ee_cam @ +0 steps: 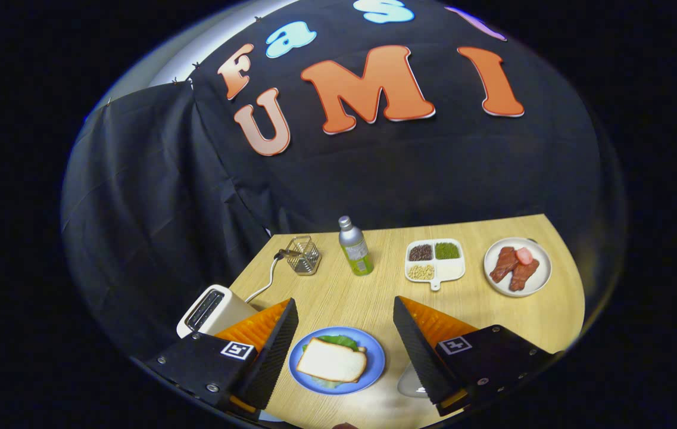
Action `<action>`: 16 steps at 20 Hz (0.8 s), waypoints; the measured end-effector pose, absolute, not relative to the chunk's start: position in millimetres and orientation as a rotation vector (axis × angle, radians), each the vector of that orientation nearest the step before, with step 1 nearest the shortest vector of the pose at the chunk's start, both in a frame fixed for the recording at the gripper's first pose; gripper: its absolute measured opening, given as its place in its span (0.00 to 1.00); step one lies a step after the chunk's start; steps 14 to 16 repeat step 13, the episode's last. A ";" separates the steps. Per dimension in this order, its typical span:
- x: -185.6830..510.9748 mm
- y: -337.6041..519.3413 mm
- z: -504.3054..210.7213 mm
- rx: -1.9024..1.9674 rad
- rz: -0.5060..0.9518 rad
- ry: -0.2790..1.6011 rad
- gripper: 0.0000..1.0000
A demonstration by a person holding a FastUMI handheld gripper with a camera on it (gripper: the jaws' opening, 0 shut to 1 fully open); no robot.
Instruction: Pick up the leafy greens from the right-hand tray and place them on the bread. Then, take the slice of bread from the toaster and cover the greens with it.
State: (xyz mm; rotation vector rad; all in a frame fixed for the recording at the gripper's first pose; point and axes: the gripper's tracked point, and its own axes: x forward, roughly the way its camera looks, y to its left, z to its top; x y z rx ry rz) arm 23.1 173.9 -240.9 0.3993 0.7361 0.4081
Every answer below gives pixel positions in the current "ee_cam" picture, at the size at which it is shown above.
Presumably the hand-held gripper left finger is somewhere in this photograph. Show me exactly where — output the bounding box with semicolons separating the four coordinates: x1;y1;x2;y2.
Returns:
143;298;299;418

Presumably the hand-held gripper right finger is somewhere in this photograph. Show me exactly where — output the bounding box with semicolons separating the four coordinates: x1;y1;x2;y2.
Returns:
393;296;555;418

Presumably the white bread slice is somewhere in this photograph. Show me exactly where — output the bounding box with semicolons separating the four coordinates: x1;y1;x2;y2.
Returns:
295;337;369;384

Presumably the green lettuce leaf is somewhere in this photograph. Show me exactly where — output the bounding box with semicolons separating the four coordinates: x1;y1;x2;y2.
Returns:
301;334;369;389

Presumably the blue plate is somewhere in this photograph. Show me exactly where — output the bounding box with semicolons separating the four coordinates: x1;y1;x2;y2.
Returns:
288;326;386;396

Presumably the white toaster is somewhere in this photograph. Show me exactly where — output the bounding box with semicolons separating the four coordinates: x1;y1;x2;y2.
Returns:
176;284;258;339

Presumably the white divided tray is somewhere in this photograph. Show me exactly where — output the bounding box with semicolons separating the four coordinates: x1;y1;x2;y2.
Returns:
404;238;466;291

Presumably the green metal bottle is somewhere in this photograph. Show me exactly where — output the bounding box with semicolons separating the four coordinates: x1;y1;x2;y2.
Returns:
338;215;375;276

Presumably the red brown meat piece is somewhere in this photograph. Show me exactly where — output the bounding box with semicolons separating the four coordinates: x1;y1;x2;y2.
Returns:
489;246;519;284
508;258;540;292

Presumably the white oval meat plate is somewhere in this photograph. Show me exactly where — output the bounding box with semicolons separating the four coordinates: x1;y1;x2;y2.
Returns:
483;237;553;297

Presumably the white toaster cable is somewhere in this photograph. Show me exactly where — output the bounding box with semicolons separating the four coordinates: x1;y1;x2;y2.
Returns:
245;253;284;303

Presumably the wire metal basket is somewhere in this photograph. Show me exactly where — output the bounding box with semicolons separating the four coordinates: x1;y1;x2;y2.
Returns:
285;235;322;276

